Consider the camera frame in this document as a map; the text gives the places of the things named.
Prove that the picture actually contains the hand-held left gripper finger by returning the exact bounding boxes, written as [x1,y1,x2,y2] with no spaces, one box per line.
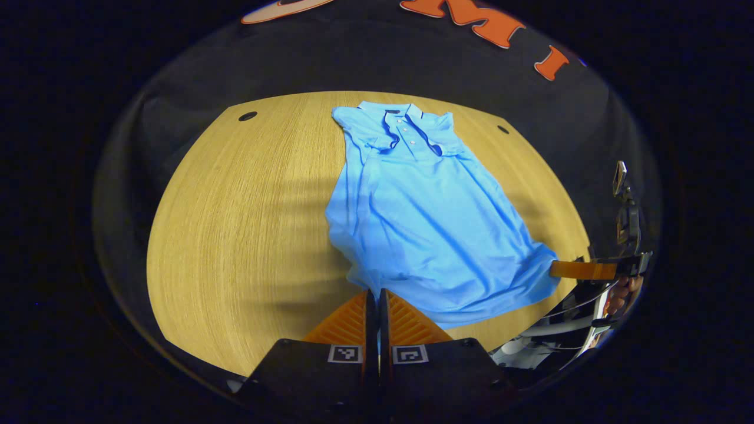
[378,289,519,408]
[239,289,378,413]

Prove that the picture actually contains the light blue polo T-shirt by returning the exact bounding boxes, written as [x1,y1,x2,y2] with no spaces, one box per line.
[325,101,561,329]

